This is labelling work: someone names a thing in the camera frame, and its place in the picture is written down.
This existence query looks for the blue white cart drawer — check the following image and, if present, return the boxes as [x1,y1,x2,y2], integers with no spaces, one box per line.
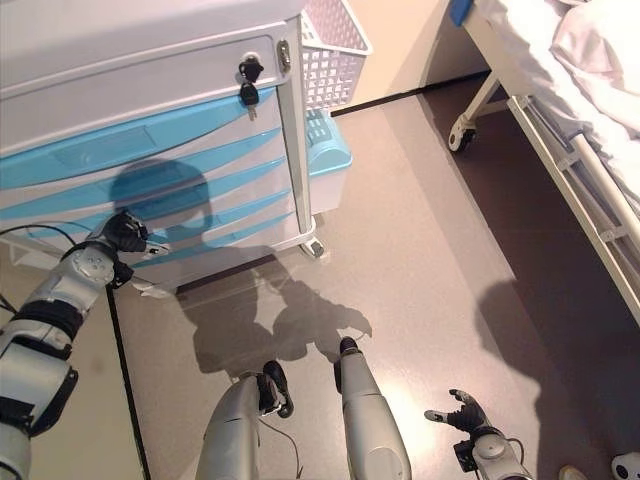
[159,210,297,251]
[0,127,284,224]
[0,93,279,191]
[19,155,288,236]
[144,187,292,236]

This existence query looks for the bed caster wheel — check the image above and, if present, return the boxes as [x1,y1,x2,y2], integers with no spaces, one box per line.
[447,118,478,154]

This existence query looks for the black cart keys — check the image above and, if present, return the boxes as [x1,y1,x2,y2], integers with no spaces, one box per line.
[236,53,266,122]

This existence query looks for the white medical cart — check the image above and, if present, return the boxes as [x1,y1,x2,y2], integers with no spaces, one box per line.
[0,0,326,294]

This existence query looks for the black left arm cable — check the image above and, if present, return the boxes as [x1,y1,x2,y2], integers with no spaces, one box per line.
[0,223,89,314]

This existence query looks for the white bed side rail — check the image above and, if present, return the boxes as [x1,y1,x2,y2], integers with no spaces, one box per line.
[506,93,640,324]

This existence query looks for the silver right robot leg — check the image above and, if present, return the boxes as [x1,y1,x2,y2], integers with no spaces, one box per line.
[332,336,414,480]

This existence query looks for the blue bed corner bumper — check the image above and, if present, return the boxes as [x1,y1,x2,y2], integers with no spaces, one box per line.
[449,0,474,27]

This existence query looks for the white round device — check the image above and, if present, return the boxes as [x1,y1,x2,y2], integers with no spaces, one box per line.
[611,451,640,480]

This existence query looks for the waste bin with blue lid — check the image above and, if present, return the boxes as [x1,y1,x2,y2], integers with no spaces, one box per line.
[302,108,354,215]

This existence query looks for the white bed sheet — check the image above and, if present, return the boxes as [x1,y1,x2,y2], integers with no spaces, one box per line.
[469,0,640,206]

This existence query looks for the white wire basket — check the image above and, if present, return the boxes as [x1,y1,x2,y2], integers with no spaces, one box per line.
[298,0,375,115]

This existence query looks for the silver left robot leg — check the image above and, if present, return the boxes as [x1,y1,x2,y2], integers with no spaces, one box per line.
[193,359,296,480]

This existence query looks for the metal cart latch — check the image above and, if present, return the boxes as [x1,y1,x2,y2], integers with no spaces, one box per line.
[275,38,293,77]

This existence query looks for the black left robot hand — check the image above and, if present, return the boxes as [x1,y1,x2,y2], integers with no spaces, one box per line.
[97,209,172,257]

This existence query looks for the silver robot leg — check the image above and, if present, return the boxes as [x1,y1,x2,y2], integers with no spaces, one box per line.
[193,359,296,480]
[332,336,414,480]

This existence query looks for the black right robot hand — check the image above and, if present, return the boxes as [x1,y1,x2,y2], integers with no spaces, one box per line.
[423,388,489,435]

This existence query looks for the white hospital bed frame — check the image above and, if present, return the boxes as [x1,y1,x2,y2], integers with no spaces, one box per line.
[447,0,640,326]

